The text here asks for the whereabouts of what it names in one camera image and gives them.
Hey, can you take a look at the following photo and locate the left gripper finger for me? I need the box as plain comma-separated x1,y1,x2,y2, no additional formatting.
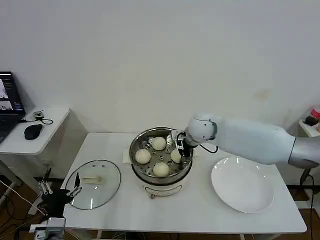
66,172,83,197
38,167,53,195

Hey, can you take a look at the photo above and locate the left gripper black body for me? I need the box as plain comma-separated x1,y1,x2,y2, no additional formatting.
41,190,73,218

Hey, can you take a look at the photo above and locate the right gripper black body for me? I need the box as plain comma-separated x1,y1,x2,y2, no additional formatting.
179,140,192,157

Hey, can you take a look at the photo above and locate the white steamed bun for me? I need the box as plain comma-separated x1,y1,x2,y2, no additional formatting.
170,149,182,163
152,161,171,177
134,148,152,165
151,136,167,151

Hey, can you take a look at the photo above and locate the steel steamer basket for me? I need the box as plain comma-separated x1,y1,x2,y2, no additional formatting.
129,127,195,185

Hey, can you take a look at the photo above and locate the white side table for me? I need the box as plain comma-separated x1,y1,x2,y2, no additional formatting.
0,106,70,216

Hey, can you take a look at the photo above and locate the black computer mouse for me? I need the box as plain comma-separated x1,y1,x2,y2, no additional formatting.
23,123,44,141

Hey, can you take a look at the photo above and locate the white plate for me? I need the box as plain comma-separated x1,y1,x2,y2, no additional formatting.
210,156,275,214

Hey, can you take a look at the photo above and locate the black laptop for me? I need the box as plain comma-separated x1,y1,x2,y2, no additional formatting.
0,71,27,144

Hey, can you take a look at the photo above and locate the white shelf with goods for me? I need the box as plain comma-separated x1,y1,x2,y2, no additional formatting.
298,106,320,138

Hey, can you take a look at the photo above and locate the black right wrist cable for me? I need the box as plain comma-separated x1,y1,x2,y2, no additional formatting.
199,132,219,154

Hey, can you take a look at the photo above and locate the glass lid with cream handle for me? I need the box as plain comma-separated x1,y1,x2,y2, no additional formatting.
61,159,123,210

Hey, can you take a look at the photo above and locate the white floor cable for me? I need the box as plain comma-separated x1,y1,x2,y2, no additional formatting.
0,179,48,216

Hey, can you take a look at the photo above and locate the small device with black cable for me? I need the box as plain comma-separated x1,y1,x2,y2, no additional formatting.
19,110,54,126

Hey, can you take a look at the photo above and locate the black cable with inline adapter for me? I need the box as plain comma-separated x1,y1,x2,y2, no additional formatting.
299,166,316,187

